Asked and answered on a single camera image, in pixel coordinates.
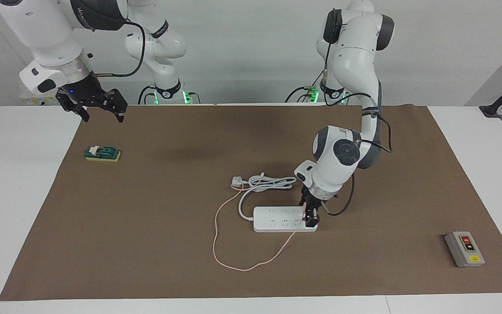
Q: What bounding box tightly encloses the brown table mat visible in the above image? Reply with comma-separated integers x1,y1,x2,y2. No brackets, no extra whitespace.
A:
0,103,502,302

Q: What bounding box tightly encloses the grey on-off switch box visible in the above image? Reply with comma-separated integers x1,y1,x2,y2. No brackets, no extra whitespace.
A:
444,230,486,268

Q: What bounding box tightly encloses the white power strip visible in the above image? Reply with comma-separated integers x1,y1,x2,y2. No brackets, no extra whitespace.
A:
253,206,319,233

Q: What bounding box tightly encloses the white wall box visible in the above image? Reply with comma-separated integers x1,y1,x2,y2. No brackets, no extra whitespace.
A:
19,84,70,106

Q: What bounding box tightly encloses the pink charging cable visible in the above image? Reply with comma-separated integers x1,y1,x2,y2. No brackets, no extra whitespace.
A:
212,185,309,272

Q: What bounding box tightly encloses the arm gripper cable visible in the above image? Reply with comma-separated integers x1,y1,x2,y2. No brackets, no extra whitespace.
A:
92,19,146,78
322,38,393,217

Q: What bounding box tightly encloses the black base power cable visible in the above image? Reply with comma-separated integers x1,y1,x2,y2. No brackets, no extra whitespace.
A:
285,65,326,105
137,85,158,106

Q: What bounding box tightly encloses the right arm gripper cable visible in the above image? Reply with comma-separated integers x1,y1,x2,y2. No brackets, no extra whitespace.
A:
92,19,146,78

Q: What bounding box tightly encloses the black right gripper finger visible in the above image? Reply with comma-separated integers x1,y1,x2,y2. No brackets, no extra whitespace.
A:
55,93,91,123
105,88,129,123

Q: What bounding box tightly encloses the white power strip cord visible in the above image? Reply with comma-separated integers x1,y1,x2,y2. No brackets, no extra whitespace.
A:
231,174,298,221

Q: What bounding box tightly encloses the left arm gripper cable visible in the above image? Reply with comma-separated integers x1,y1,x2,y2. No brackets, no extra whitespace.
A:
322,38,393,217

